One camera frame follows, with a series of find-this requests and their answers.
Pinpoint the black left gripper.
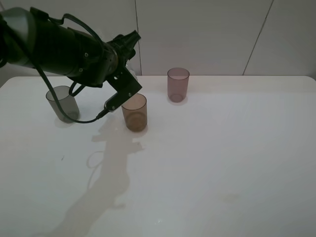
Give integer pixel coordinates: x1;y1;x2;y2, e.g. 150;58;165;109
105;30;141;74

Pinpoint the clear plastic water bottle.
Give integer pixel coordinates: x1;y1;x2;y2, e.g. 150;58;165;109
125;62;138;80

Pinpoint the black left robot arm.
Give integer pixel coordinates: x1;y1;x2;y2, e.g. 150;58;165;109
0;7;141;88

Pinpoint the mauve translucent cup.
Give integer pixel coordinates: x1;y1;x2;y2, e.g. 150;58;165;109
167;68;190;103

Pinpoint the brown translucent cup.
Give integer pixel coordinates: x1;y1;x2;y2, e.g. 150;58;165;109
121;93;148;132

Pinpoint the grey translucent cup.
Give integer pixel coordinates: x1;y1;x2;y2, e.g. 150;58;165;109
46;85;79;123

